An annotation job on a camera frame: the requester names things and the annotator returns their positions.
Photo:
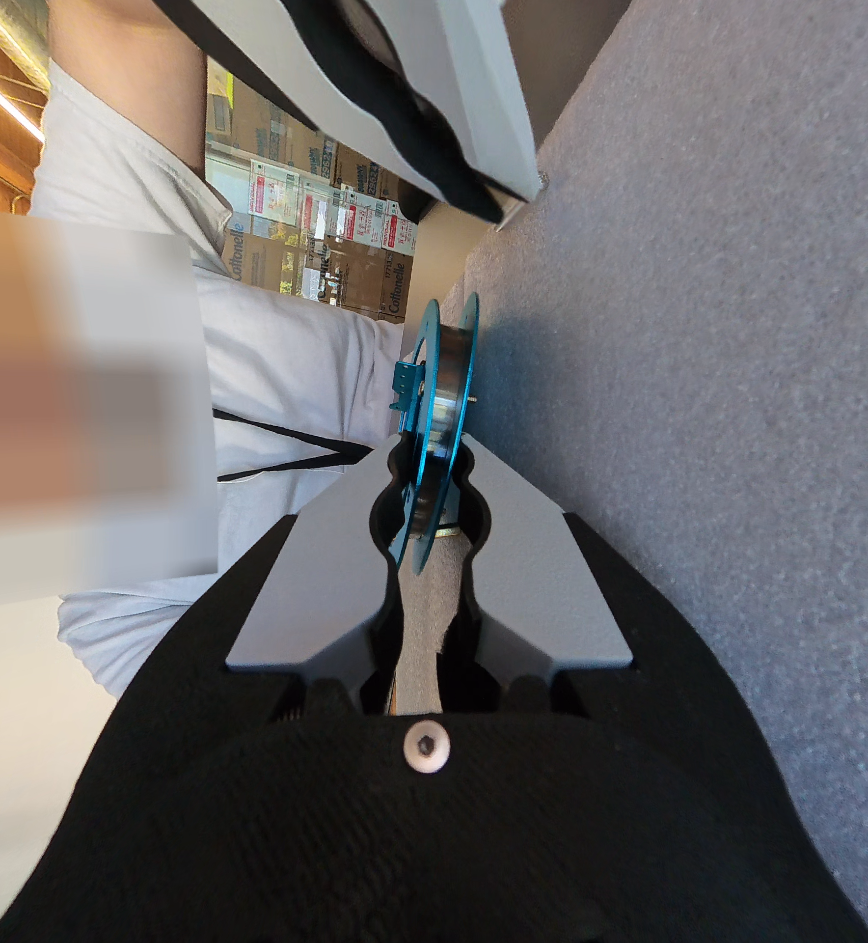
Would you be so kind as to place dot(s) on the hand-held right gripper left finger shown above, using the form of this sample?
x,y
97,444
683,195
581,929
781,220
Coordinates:
x,y
309,589

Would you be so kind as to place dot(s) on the blue metal turntable bearing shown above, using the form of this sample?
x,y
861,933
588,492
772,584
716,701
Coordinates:
x,y
445,368

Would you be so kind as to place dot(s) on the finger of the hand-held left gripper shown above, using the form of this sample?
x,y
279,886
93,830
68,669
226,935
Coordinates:
x,y
309,66
478,74

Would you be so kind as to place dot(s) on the person's white shirt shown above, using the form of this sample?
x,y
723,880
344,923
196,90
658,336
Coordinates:
x,y
279,353

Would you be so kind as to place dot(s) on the person's left forearm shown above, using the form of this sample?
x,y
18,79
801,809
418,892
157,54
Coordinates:
x,y
125,74

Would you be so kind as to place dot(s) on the white foam sheet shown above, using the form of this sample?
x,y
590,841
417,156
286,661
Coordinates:
x,y
699,368

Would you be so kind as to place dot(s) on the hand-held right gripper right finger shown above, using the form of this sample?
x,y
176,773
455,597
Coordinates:
x,y
552,589

